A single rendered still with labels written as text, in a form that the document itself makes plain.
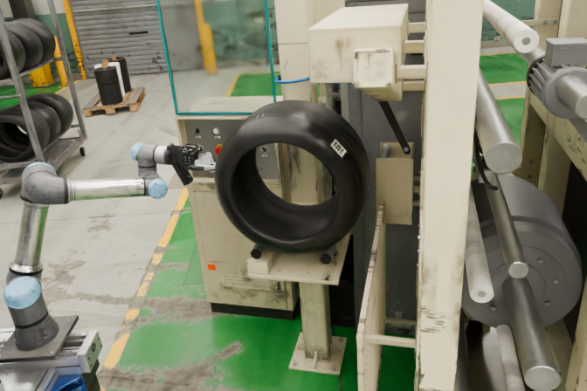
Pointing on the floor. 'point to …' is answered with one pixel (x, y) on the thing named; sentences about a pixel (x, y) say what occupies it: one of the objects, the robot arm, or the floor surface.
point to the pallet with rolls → (113, 88)
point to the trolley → (20, 29)
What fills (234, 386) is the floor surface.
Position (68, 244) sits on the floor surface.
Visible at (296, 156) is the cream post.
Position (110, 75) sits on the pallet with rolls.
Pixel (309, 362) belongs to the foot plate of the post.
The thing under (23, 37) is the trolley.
